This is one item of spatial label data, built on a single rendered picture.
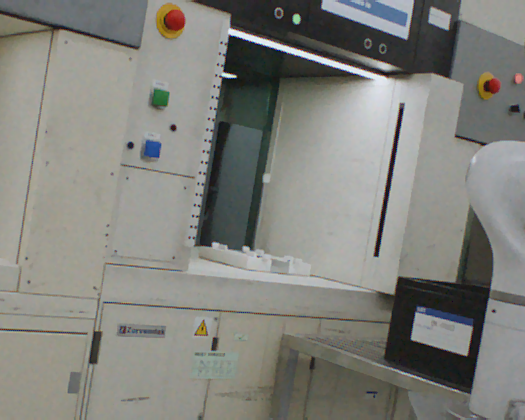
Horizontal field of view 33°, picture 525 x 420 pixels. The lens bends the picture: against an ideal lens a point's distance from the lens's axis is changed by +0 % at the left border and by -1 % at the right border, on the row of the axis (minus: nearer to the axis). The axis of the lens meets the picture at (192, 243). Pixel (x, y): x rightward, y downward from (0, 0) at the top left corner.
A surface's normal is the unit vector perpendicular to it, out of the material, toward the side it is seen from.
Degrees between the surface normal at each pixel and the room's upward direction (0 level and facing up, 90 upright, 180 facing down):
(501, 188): 95
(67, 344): 90
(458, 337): 90
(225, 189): 90
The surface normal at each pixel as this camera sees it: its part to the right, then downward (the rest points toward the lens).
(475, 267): 0.57, 0.14
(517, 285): -0.66, -0.07
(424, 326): -0.81, -0.11
